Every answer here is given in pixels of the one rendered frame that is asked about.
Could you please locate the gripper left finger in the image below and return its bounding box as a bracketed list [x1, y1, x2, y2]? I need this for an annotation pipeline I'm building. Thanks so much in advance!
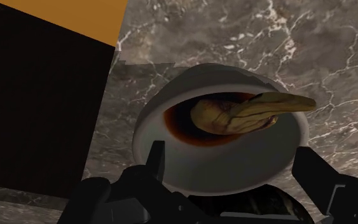
[57, 140, 212, 224]

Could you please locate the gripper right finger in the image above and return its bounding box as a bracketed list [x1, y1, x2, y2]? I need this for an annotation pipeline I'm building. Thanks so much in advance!
[291, 146, 358, 224]

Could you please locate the white bowl with brown inside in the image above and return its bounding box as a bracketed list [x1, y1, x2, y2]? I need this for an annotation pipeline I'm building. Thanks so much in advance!
[132, 63, 310, 197]

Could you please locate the yellow banana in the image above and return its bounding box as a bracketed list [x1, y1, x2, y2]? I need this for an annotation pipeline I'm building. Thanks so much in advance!
[189, 91, 318, 136]

